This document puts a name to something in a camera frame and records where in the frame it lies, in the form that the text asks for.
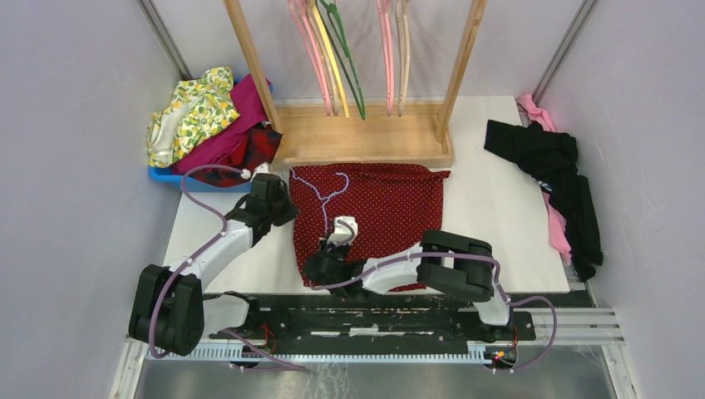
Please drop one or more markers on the blue plastic bin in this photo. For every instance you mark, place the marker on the blue plastic bin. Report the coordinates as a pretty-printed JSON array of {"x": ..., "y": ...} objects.
[{"x": 164, "y": 175}]

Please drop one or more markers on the pink hanger right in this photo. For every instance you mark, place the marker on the pink hanger right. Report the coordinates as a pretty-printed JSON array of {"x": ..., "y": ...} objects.
[{"x": 383, "y": 12}]

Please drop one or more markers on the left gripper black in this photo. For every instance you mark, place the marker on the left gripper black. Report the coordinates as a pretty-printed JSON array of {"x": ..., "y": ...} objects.
[{"x": 291, "y": 210}]

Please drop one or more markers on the red polka dot skirt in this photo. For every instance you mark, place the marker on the red polka dot skirt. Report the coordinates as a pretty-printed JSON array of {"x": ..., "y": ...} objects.
[{"x": 393, "y": 205}]

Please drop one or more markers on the white cable duct strip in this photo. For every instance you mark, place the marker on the white cable duct strip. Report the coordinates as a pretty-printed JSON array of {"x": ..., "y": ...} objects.
[{"x": 231, "y": 351}]

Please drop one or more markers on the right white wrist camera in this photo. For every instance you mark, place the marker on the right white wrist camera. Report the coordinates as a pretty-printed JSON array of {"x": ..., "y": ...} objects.
[{"x": 345, "y": 230}]

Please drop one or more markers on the pink hanger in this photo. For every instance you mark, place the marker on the pink hanger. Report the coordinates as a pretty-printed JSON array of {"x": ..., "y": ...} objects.
[
  {"x": 383, "y": 12},
  {"x": 298, "y": 11}
]

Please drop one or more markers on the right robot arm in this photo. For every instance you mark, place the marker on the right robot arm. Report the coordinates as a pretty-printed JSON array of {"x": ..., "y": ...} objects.
[{"x": 457, "y": 266}]

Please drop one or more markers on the red black plaid garment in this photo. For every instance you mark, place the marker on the red black plaid garment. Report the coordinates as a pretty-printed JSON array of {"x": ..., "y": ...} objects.
[{"x": 262, "y": 146}]

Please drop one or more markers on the wooden hanger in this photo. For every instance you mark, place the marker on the wooden hanger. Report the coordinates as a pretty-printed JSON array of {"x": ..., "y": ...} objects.
[{"x": 404, "y": 47}]

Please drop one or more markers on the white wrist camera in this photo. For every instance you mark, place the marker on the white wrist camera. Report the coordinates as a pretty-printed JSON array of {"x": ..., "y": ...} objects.
[
  {"x": 345, "y": 230},
  {"x": 264, "y": 168}
]

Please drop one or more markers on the yellow hanger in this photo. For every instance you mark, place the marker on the yellow hanger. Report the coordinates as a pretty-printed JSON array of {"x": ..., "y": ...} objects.
[{"x": 338, "y": 96}]

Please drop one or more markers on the pink hanger left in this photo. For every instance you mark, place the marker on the pink hanger left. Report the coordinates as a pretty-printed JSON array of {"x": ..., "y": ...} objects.
[{"x": 298, "y": 11}]

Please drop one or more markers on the green hanger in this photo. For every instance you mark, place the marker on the green hanger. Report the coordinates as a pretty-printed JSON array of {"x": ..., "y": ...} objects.
[{"x": 337, "y": 34}]

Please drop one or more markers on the pink garment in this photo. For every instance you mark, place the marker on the pink garment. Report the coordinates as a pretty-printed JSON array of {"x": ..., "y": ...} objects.
[{"x": 556, "y": 221}]

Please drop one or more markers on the lemon print garment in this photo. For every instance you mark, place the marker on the lemon print garment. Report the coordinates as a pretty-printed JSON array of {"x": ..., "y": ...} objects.
[{"x": 199, "y": 109}]

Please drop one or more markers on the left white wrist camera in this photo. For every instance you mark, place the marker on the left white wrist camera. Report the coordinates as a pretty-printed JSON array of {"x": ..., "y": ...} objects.
[{"x": 264, "y": 168}]

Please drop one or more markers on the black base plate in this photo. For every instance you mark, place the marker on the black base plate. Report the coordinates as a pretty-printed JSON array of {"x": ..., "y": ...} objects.
[{"x": 416, "y": 325}]

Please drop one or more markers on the light blue wire hanger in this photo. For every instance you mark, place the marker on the light blue wire hanger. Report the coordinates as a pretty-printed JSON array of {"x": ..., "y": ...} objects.
[{"x": 323, "y": 199}]

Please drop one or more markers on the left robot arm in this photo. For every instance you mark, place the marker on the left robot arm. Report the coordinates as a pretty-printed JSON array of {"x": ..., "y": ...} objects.
[{"x": 170, "y": 311}]

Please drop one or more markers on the magenta garment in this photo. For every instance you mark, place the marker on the magenta garment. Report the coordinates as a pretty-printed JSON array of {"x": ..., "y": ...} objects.
[{"x": 232, "y": 140}]

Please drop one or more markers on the wooden hanger rack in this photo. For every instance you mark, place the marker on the wooden hanger rack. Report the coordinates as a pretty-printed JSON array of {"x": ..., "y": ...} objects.
[{"x": 420, "y": 136}]

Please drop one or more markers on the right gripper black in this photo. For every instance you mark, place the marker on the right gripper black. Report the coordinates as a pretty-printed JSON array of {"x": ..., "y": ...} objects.
[{"x": 324, "y": 247}]

